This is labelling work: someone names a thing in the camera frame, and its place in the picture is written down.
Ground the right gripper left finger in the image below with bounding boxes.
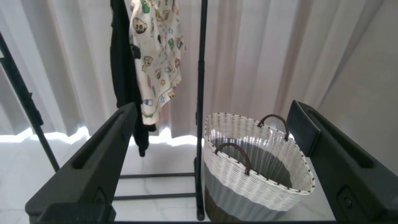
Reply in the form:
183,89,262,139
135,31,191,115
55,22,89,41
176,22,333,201
25,101,138,222

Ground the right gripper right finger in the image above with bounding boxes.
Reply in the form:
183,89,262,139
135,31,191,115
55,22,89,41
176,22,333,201
285,99,398,222

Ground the black garment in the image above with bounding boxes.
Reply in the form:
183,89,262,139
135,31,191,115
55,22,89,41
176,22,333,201
109,0,157,157

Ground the cream printed garment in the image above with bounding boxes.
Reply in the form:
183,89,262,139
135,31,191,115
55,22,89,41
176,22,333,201
128,0,187,126

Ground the white laundry basket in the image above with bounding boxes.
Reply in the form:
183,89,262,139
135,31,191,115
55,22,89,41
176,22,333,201
202,112,316,222

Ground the black clothes rack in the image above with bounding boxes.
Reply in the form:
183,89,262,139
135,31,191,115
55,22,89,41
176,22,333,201
0,0,209,222

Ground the white curtain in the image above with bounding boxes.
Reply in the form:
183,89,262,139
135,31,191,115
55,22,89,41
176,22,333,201
0,0,388,140

